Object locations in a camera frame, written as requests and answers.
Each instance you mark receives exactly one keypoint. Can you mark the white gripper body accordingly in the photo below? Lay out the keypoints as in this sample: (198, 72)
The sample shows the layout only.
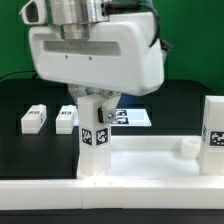
(120, 55)

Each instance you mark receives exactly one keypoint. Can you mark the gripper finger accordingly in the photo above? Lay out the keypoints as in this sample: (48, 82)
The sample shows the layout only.
(107, 112)
(77, 91)

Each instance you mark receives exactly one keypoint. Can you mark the white desk top tray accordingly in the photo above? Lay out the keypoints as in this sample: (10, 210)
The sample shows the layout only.
(153, 157)

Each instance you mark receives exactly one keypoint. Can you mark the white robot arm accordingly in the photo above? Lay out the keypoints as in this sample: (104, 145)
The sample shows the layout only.
(74, 18)

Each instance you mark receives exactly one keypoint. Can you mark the fiducial marker sheet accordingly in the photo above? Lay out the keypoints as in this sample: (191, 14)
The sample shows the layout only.
(132, 117)

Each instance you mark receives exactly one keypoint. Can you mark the white front guide rail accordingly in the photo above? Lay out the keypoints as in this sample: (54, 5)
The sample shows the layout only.
(130, 193)

